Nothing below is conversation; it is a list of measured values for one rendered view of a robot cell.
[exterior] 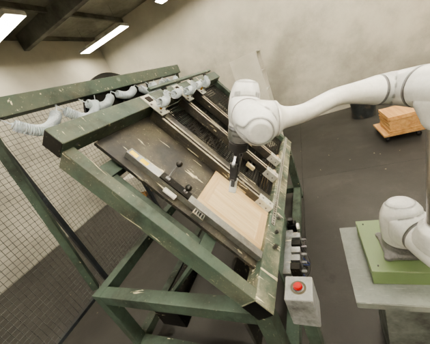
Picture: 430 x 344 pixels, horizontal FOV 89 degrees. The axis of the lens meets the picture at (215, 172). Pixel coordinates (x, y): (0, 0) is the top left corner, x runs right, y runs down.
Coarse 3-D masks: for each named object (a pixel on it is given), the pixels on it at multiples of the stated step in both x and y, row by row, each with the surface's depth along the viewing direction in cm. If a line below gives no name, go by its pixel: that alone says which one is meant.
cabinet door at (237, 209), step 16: (208, 192) 137; (224, 192) 146; (240, 192) 156; (208, 208) 129; (224, 208) 137; (240, 208) 146; (256, 208) 155; (240, 224) 136; (256, 224) 145; (256, 240) 134
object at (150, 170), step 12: (132, 156) 118; (144, 168) 119; (156, 168) 123; (156, 180) 121; (192, 204) 121; (216, 216) 125; (216, 228) 124; (228, 228) 124; (240, 240) 124; (252, 252) 124
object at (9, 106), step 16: (96, 80) 170; (112, 80) 184; (128, 80) 200; (144, 80) 219; (16, 96) 122; (32, 96) 129; (48, 96) 137; (64, 96) 146; (80, 96) 156; (0, 112) 115; (16, 112) 121; (32, 112) 135; (0, 144) 115; (0, 160) 117; (16, 176) 123; (32, 192) 128; (48, 224) 137; (64, 240) 144; (80, 272) 156; (96, 288) 165; (176, 288) 141
